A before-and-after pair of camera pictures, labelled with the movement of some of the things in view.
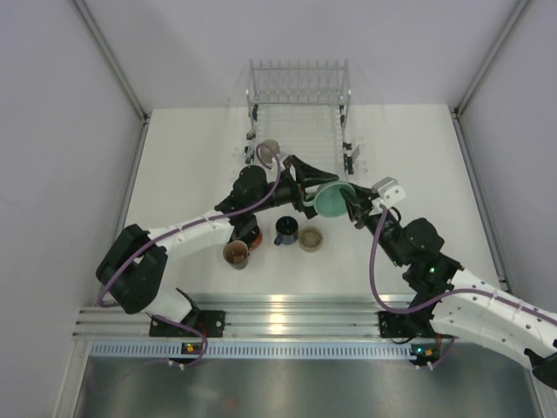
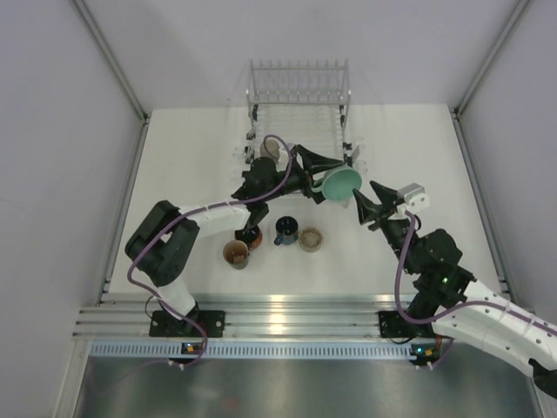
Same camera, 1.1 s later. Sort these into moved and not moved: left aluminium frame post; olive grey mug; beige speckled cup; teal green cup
Moved: teal green cup
Not moved: left aluminium frame post; beige speckled cup; olive grey mug
